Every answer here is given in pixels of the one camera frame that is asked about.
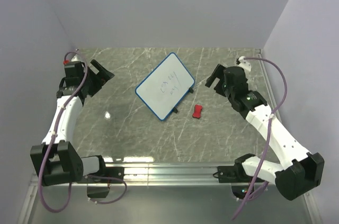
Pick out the red bone-shaped eraser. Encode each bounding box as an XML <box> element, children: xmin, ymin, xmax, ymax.
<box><xmin>192</xmin><ymin>104</ymin><xmax>203</xmax><ymax>119</ymax></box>

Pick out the blue framed whiteboard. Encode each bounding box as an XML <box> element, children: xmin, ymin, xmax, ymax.
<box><xmin>135</xmin><ymin>52</ymin><xmax>195</xmax><ymax>121</ymax></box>

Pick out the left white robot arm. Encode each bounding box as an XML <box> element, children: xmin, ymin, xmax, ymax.
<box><xmin>30</xmin><ymin>60</ymin><xmax>114</xmax><ymax>186</ymax></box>

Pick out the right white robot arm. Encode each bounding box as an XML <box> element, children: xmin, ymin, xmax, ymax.
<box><xmin>206</xmin><ymin>64</ymin><xmax>325</xmax><ymax>201</ymax></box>

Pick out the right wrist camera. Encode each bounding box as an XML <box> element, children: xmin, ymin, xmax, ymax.
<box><xmin>236</xmin><ymin>56</ymin><xmax>252</xmax><ymax>72</ymax></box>

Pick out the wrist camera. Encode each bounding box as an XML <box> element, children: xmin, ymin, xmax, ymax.
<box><xmin>236</xmin><ymin>56</ymin><xmax>252</xmax><ymax>72</ymax></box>
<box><xmin>63</xmin><ymin>54</ymin><xmax>85</xmax><ymax>71</ymax></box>

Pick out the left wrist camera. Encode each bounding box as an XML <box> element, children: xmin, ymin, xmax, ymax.
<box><xmin>63</xmin><ymin>54</ymin><xmax>85</xmax><ymax>71</ymax></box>

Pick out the whiteboard wire stand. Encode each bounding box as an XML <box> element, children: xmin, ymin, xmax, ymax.
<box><xmin>172</xmin><ymin>87</ymin><xmax>194</xmax><ymax>114</ymax></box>

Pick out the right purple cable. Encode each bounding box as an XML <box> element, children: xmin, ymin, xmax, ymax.
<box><xmin>230</xmin><ymin>56</ymin><xmax>288</xmax><ymax>220</ymax></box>

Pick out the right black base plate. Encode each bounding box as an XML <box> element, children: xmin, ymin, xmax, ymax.
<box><xmin>212</xmin><ymin>165</ymin><xmax>253</xmax><ymax>183</ymax></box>

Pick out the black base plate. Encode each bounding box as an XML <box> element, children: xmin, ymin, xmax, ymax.
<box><xmin>212</xmin><ymin>165</ymin><xmax>253</xmax><ymax>183</ymax></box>
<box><xmin>79</xmin><ymin>166</ymin><xmax>124</xmax><ymax>184</ymax></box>

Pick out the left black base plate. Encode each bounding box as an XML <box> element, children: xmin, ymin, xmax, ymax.
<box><xmin>79</xmin><ymin>166</ymin><xmax>124</xmax><ymax>184</ymax></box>

